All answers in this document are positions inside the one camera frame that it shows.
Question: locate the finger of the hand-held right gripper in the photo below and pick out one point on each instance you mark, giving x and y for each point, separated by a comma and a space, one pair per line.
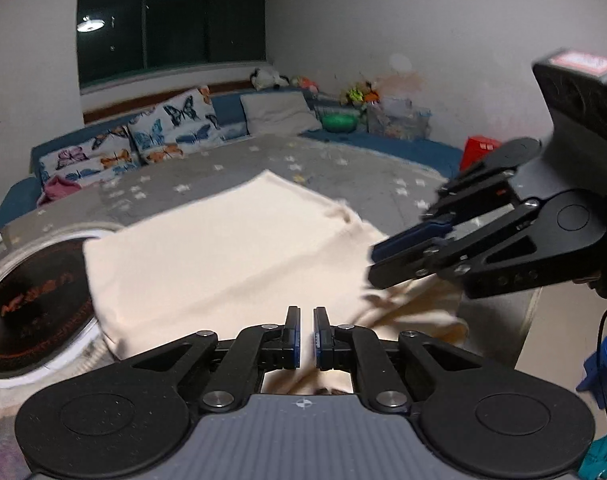
408, 240
483, 180

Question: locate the red box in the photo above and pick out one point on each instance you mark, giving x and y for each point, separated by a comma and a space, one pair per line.
478, 152

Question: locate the round black induction cooktop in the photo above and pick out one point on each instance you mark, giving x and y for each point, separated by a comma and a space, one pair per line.
33, 310

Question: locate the blue sofa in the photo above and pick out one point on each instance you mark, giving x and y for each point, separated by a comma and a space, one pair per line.
18, 195

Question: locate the grey pillow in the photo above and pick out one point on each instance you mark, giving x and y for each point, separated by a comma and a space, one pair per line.
278, 112

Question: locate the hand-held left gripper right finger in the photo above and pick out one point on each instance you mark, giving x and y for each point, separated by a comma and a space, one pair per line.
317, 337

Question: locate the butterfly print cushion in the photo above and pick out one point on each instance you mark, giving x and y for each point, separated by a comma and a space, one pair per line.
83, 157
178, 122

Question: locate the dark window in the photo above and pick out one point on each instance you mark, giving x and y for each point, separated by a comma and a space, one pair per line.
173, 30

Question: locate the pink cloth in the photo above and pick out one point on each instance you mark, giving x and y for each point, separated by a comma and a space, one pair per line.
58, 190

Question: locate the small colourful plush toy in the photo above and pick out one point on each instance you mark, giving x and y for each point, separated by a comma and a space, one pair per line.
303, 84

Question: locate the cream garment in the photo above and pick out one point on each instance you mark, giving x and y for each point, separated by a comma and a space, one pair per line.
223, 260

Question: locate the panda plush toy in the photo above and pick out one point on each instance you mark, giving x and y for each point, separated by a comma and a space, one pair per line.
266, 79

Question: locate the grey star tablecloth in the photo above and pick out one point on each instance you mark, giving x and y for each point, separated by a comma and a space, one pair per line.
233, 165

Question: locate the clear toy bin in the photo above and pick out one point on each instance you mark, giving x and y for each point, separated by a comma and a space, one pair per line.
398, 120

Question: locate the teal cloth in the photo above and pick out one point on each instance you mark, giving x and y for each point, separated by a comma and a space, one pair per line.
606, 457

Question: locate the yellow green toy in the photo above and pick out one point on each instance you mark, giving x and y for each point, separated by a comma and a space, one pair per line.
358, 95

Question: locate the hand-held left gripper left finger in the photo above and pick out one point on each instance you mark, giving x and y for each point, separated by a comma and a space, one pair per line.
296, 335

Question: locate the green plastic toy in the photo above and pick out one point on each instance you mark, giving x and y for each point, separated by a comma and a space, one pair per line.
339, 121

